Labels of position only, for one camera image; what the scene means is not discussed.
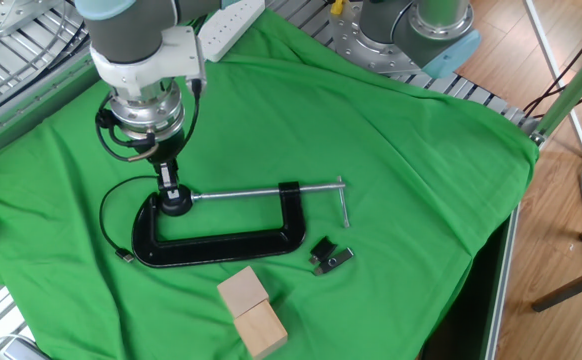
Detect green frame post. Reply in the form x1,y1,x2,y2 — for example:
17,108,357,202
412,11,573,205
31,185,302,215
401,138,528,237
535,44,582,139

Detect white pole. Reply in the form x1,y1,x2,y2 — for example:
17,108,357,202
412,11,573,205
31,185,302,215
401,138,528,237
523,0,582,162

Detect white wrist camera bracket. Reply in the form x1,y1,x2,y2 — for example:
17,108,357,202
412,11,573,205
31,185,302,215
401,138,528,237
89,25,207,100

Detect green cloth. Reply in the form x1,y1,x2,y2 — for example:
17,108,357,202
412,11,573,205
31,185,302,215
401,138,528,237
0,9,541,360

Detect black C-clamp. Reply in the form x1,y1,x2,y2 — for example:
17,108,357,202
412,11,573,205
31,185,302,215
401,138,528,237
131,175,351,269

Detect light wooden block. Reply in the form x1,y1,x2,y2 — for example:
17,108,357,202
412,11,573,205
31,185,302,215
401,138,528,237
233,301,289,360
216,265,271,319

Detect silver perforated metal plate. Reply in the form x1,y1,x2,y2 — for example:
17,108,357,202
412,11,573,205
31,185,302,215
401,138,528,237
0,0,60,39

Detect black camera USB cable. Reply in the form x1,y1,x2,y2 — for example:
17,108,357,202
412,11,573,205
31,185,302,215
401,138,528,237
173,77,204,159

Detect white power strip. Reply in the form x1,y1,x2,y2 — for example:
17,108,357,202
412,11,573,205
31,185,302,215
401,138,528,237
196,0,266,64

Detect silver flat device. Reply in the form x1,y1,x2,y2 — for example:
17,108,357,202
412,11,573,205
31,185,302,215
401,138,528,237
0,333,52,360

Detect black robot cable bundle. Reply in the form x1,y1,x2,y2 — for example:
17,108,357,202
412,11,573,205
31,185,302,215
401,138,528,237
94,92,160,164

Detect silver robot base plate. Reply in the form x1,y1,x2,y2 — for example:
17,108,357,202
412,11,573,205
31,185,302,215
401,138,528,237
329,0,445,76

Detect thin dark floor cables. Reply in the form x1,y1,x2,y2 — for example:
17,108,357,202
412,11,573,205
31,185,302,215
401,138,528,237
523,14,582,120

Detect black silver swivel USB drive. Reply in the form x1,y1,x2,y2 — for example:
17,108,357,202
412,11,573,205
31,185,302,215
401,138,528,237
313,247,356,277

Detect short black USB dongle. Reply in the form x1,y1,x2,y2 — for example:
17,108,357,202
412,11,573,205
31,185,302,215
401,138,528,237
308,235,339,265

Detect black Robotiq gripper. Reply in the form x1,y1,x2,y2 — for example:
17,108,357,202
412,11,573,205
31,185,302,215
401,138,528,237
143,130,187,194

